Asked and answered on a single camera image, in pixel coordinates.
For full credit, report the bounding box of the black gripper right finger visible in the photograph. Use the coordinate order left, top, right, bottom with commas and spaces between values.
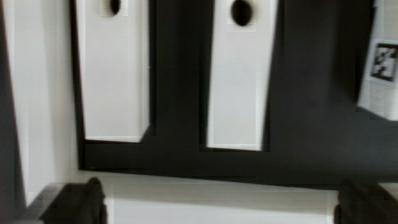
335, 180, 398, 224

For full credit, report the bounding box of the white chair back part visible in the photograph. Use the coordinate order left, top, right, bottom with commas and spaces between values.
0, 0, 278, 201

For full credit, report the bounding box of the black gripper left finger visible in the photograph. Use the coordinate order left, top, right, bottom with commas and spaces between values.
42, 178, 109, 224

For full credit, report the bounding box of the white chair seat part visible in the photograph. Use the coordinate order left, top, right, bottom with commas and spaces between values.
75, 171, 338, 224

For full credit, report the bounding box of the white chair leg with tag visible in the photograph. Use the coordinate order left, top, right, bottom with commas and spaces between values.
358, 0, 398, 121

